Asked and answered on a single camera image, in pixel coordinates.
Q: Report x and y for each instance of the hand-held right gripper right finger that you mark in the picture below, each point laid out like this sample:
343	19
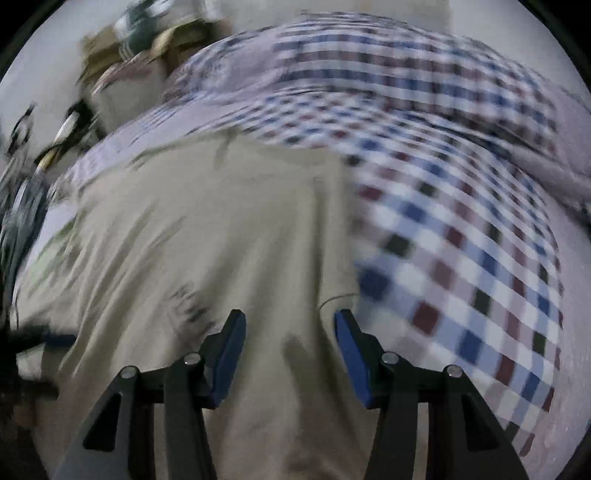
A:
353	360

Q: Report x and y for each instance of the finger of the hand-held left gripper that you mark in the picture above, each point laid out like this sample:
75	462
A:
60	340

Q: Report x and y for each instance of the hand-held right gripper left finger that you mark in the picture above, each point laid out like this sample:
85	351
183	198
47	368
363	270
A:
228	355

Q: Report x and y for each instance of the beige shirt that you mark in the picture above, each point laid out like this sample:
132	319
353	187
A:
207	240

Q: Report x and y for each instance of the checked bed sheet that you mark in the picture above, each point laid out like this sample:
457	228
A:
461	277

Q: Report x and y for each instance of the grey storage cabinet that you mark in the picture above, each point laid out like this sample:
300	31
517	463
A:
134	106

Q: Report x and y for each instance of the pink bag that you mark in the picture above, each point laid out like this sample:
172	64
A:
122	74

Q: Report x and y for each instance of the checked folded quilt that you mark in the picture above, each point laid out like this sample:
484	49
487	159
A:
392	60

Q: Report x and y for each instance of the yellow cloth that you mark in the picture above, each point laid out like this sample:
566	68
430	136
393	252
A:
171	39

